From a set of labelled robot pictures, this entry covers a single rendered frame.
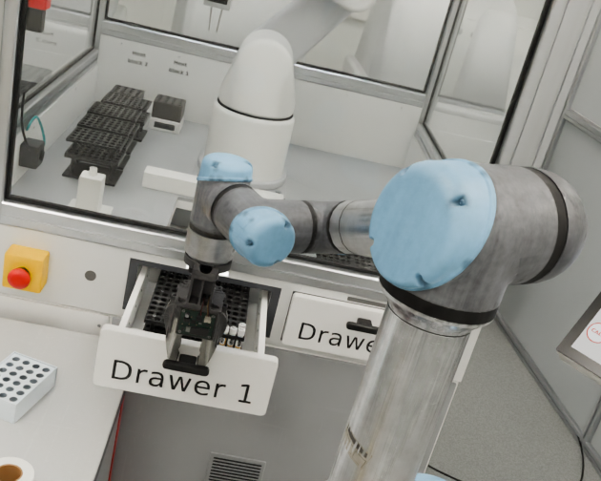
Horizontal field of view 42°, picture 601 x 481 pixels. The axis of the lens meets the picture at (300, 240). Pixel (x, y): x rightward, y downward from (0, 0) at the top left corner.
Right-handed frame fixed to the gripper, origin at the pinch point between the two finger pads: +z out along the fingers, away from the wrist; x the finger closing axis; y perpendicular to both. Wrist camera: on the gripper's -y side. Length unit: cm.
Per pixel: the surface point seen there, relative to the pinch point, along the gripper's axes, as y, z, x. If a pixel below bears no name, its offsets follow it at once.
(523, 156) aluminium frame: -26, -38, 51
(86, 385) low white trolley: -8.1, 14.4, -16.5
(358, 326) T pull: -20.9, -0.5, 30.0
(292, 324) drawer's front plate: -24.6, 3.8, 18.3
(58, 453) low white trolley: 10.3, 14.5, -16.4
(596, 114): -205, -19, 141
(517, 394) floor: -157, 90, 132
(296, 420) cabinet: -26.4, 27.0, 24.4
